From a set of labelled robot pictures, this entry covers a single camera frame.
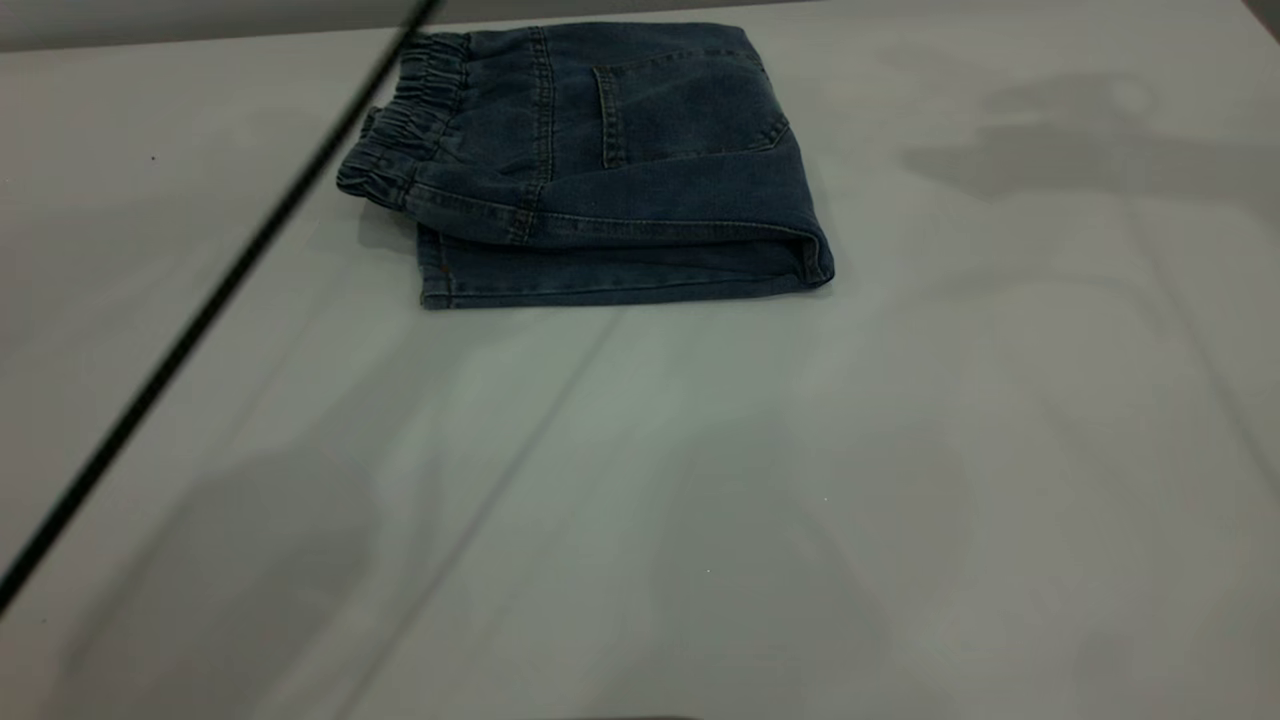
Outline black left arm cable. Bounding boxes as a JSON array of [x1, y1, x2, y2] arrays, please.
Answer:
[[0, 0, 443, 613]]

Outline blue denim jeans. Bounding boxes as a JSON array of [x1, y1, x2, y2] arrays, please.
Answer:
[[335, 22, 836, 311]]

